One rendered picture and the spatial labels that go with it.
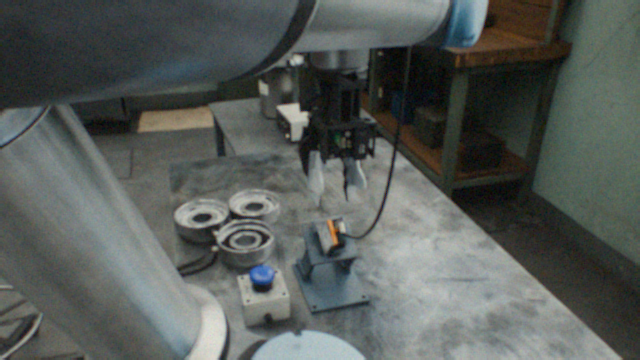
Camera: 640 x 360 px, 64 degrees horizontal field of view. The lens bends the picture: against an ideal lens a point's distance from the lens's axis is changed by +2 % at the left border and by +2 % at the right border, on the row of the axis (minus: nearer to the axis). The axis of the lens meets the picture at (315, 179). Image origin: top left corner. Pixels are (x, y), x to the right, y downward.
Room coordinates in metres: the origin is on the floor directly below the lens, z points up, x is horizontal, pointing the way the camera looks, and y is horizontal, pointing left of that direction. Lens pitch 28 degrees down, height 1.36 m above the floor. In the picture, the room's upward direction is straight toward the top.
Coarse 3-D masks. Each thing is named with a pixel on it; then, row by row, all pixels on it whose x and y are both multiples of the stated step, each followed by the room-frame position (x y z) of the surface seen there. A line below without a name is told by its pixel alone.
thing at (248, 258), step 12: (228, 228) 0.81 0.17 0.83; (240, 228) 0.81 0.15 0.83; (252, 228) 0.81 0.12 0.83; (264, 228) 0.81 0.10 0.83; (216, 240) 0.76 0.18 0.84; (240, 240) 0.79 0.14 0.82; (252, 240) 0.79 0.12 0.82; (228, 252) 0.73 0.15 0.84; (240, 252) 0.72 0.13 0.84; (252, 252) 0.73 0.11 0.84; (264, 252) 0.74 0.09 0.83; (228, 264) 0.74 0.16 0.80; (240, 264) 0.73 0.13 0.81; (252, 264) 0.73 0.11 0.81
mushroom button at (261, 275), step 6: (252, 270) 0.63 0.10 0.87; (258, 270) 0.63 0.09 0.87; (264, 270) 0.63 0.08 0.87; (270, 270) 0.63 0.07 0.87; (252, 276) 0.61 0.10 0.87; (258, 276) 0.61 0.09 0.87; (264, 276) 0.61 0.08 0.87; (270, 276) 0.61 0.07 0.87; (258, 282) 0.61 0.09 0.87; (264, 282) 0.61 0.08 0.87
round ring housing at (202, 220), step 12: (192, 204) 0.89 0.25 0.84; (204, 204) 0.90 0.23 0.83; (216, 204) 0.90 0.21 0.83; (180, 216) 0.86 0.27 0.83; (192, 216) 0.86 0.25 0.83; (204, 216) 0.87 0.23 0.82; (216, 216) 0.86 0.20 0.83; (228, 216) 0.85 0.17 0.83; (180, 228) 0.81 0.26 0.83; (192, 228) 0.80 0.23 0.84; (204, 228) 0.80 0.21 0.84; (216, 228) 0.81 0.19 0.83; (192, 240) 0.81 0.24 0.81; (204, 240) 0.81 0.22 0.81
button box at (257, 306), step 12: (276, 276) 0.65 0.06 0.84; (240, 288) 0.62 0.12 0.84; (252, 288) 0.62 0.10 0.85; (264, 288) 0.61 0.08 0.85; (276, 288) 0.62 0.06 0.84; (240, 300) 0.61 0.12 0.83; (252, 300) 0.59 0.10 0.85; (264, 300) 0.59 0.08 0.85; (276, 300) 0.60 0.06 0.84; (288, 300) 0.60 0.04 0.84; (252, 312) 0.58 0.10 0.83; (264, 312) 0.59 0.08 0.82; (276, 312) 0.60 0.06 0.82; (288, 312) 0.60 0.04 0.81; (252, 324) 0.58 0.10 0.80
